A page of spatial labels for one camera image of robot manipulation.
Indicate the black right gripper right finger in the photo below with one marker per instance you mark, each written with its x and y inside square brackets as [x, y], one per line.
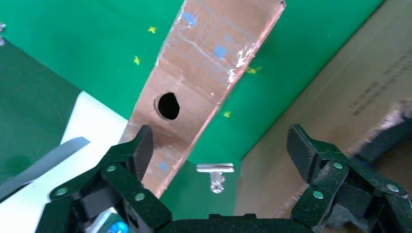
[334, 180]

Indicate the large open cardboard carton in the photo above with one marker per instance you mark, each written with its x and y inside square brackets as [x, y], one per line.
[338, 96]

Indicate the small taped cardboard box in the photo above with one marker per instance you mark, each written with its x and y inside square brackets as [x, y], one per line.
[193, 80]

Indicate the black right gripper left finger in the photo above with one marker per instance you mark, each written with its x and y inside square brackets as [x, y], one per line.
[119, 177]

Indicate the green table cloth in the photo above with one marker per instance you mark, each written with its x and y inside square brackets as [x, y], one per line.
[80, 38]

